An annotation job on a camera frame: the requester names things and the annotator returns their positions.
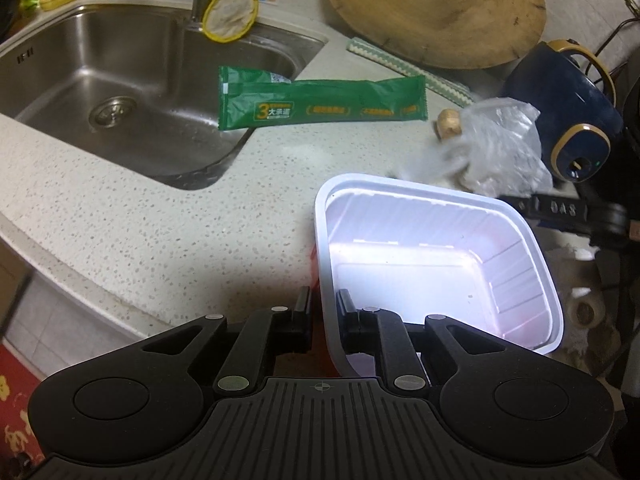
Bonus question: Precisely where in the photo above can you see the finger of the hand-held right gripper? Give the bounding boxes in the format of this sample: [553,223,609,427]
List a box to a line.
[497,194,535,222]

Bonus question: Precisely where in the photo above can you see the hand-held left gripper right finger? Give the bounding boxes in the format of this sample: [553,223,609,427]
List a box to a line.
[336,287,516,393]

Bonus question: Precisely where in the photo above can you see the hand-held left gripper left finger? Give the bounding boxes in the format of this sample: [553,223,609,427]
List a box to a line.
[127,286,313,396]

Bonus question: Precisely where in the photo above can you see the clear plastic bag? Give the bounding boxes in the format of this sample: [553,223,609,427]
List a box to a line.
[400,97,555,198]

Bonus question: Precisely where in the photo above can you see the white plastic tray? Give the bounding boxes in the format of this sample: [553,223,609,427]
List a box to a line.
[314,172,566,378]

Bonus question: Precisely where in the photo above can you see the navy blue rice cooker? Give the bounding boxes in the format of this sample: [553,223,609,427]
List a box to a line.
[502,39,626,183]

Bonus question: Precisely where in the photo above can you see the green white striped cloth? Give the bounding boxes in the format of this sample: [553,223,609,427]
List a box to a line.
[346,36,473,106]

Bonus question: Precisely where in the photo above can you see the green plastic packet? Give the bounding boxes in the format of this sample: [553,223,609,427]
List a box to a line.
[218,65,427,132]

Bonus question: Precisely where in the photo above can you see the round wooden cutting board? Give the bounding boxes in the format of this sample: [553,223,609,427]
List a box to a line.
[321,0,546,70]

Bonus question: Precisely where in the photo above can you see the red floor mat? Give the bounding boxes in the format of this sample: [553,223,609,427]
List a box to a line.
[0,345,51,480]

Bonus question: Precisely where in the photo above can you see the stainless steel sink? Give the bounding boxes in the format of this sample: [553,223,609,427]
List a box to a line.
[0,2,331,191]

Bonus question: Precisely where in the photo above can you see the yellow-rimmed mesh scrubber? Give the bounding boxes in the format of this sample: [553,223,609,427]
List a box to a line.
[201,0,261,43]

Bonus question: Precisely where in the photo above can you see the black colander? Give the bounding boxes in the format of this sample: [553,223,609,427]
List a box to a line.
[0,0,41,43]

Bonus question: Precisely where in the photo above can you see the black power cable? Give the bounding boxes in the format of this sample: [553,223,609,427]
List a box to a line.
[592,15,640,61]

